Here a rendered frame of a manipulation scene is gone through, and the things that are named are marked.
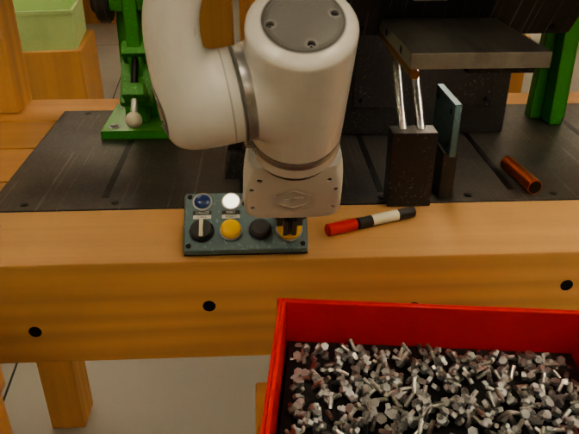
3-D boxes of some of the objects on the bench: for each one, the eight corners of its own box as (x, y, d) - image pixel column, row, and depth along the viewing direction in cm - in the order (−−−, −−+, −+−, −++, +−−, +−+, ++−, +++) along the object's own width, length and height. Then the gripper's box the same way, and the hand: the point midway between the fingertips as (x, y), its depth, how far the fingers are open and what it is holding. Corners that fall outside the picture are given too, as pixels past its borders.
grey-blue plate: (453, 200, 89) (466, 104, 82) (438, 201, 89) (451, 104, 82) (436, 172, 97) (447, 83, 91) (423, 172, 97) (433, 83, 91)
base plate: (758, 207, 92) (763, 194, 91) (-15, 224, 87) (-18, 211, 86) (613, 111, 129) (616, 102, 128) (65, 120, 124) (64, 110, 123)
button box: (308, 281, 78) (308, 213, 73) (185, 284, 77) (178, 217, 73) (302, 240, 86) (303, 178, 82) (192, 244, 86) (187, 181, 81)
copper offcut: (540, 194, 91) (544, 179, 90) (526, 195, 91) (529, 181, 90) (512, 168, 99) (514, 155, 98) (499, 169, 99) (501, 156, 98)
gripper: (370, 104, 61) (348, 195, 77) (214, 106, 60) (226, 198, 77) (378, 171, 57) (354, 251, 74) (213, 174, 57) (226, 255, 73)
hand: (289, 217), depth 73 cm, fingers closed
